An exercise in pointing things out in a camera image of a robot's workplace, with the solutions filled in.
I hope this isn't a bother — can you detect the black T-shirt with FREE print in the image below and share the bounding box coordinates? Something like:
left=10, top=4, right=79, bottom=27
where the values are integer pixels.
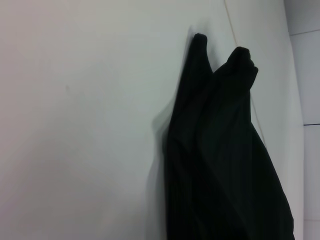
left=162, top=32, right=296, bottom=240

